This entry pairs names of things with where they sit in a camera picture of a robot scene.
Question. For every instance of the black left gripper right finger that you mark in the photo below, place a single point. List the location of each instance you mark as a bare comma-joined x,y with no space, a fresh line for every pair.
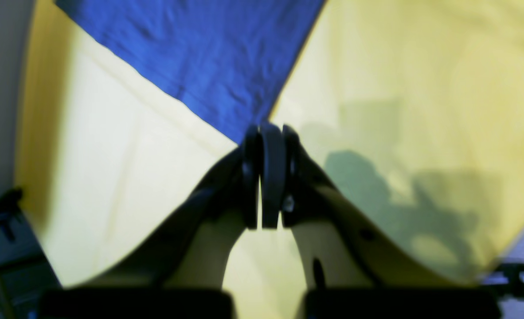
338,245

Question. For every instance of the black clamp right corner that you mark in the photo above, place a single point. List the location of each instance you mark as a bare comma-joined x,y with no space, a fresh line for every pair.
506,282

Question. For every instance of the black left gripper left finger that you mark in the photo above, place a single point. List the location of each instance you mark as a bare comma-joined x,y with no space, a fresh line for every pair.
191,247

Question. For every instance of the blue-grey T-shirt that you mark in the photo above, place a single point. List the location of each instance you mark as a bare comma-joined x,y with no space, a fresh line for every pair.
226,60

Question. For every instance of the yellow table cloth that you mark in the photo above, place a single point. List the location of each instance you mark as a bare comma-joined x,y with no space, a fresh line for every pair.
415,108

